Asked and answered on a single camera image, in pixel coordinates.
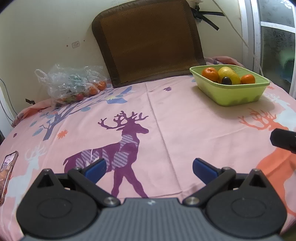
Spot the orange mandarin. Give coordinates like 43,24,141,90
240,74,255,84
202,67,219,82

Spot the dark purple tomato back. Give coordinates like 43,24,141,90
221,76,232,85

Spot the large yellow citrus fruit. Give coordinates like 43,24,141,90
218,66,241,85

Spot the orange mandarin back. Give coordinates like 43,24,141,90
202,67,219,82

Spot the green plastic basin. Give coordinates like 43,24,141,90
189,65,270,106

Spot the pink deer print bedsheet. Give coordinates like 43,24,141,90
1,75,295,240

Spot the smartphone in pink case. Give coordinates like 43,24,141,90
0,151,19,206

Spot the clear plastic bag of fruit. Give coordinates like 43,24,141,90
34,64,107,108

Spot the white window frame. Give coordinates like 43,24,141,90
238,0,295,97

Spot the white power cable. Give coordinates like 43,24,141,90
211,0,265,77

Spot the black tape cross on wall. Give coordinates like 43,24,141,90
190,5,225,31

